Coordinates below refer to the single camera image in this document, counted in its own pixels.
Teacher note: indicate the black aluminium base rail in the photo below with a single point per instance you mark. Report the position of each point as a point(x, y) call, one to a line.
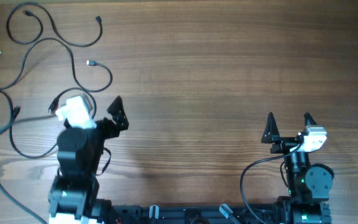
point(197, 214)

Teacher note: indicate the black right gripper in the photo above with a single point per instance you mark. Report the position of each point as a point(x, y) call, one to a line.
point(271, 134)

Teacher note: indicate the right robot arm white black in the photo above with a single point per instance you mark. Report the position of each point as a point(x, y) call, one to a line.
point(308, 184)

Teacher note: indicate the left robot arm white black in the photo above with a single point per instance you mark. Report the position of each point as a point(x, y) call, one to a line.
point(73, 195)

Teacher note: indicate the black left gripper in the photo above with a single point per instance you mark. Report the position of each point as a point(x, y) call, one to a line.
point(112, 130)

